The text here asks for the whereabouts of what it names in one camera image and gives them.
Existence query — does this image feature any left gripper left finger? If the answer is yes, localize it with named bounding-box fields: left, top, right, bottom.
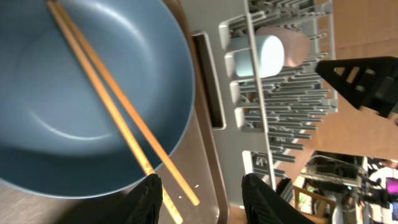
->
left=102, top=174, right=163, bottom=224

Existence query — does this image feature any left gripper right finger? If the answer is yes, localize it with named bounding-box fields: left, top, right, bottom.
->
left=241, top=174, right=314, bottom=224

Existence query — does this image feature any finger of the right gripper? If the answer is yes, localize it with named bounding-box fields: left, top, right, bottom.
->
left=315, top=56, right=397, bottom=118

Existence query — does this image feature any wooden chopstick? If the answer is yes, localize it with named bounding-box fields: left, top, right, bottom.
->
left=45, top=0, right=184, bottom=224
left=54, top=0, right=201, bottom=207

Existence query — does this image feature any pink cup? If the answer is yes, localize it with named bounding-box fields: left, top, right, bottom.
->
left=256, top=27, right=310, bottom=67

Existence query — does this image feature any light blue cup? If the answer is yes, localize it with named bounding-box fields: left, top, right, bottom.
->
left=234, top=35, right=285, bottom=78

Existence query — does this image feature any grey dishwasher rack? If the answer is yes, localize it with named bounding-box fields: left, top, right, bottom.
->
left=182, top=0, right=338, bottom=207

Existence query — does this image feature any dark blue plate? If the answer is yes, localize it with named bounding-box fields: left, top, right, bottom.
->
left=1, top=0, right=195, bottom=199

